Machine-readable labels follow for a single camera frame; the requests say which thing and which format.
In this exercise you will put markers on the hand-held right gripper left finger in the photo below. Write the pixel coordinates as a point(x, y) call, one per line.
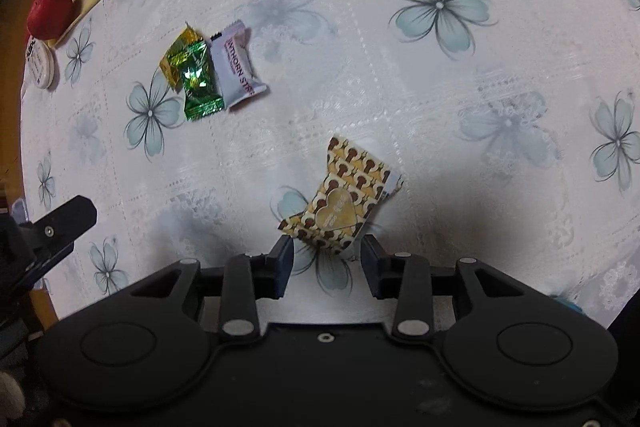
point(282, 272)

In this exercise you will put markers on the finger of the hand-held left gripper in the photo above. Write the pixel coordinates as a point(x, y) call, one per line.
point(60, 224)

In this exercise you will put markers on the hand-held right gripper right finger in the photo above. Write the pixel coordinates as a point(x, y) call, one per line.
point(370, 272)

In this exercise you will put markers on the brown yellow patterned candy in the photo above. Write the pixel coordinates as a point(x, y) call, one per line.
point(340, 202)

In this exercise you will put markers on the white floral tablecloth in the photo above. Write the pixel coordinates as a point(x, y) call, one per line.
point(400, 107)

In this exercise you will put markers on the yellow green foil candy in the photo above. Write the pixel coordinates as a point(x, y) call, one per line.
point(175, 49)

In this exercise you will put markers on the white pink snack packet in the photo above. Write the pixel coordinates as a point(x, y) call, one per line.
point(237, 67)

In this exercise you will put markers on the red apple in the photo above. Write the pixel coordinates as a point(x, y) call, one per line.
point(52, 13)

